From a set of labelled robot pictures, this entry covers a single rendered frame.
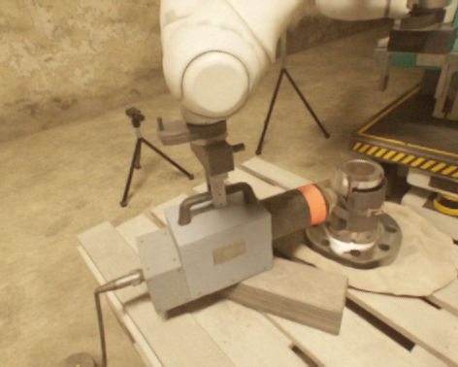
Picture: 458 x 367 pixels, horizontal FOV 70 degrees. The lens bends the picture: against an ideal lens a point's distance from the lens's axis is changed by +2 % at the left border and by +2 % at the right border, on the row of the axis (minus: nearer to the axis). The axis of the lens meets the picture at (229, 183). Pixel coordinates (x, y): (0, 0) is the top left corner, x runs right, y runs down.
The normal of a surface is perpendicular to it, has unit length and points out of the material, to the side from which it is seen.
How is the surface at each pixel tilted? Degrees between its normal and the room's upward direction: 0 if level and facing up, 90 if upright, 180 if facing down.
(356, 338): 0
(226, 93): 95
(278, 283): 0
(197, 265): 90
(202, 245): 90
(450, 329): 0
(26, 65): 90
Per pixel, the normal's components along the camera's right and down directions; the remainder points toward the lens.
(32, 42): 0.64, 0.36
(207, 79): 0.07, 0.61
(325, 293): -0.09, -0.84
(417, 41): -0.70, 0.44
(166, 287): 0.37, 0.47
